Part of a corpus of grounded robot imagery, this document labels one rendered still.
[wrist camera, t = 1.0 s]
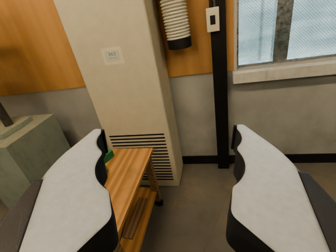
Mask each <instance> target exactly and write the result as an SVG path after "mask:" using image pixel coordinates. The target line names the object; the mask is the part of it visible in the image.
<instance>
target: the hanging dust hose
mask: <svg viewBox="0 0 336 252"><path fill-rule="evenodd" d="M160 1H161V2H160V4H162V5H161V6H160V7H162V9H161V10H162V14H163V15H162V16H163V17H164V18H163V20H165V21H164V22H163V23H165V24H164V26H166V27H165V29H166V30H165V32H167V33H166V35H167V36H166V37H167V38H168V39H167V44H168V49H169V50H181V49H185V48H189V47H191V46H192V38H191V34H190V32H191V31H189V30H190V28H189V26H190V25H188V24H189V22H188V20H189V19H187V18H188V16H187V14H188V13H187V12H186V11H187V9H186V8H187V6H185V5H186V4H187V3H185V1H186V0H160Z"/></svg>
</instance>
